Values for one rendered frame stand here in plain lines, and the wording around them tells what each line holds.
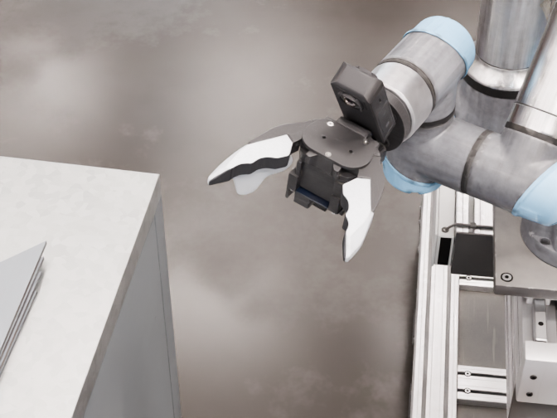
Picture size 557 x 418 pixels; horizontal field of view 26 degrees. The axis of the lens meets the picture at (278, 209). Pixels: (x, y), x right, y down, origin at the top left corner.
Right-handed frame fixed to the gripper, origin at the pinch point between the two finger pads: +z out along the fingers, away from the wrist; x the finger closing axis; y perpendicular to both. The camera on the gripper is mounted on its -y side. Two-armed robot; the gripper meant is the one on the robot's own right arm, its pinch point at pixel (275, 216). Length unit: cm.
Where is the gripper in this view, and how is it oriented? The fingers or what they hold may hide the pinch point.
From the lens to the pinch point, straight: 109.1
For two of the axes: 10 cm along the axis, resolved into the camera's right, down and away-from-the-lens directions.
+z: -5.4, 5.8, -6.1
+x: -8.3, -4.7, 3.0
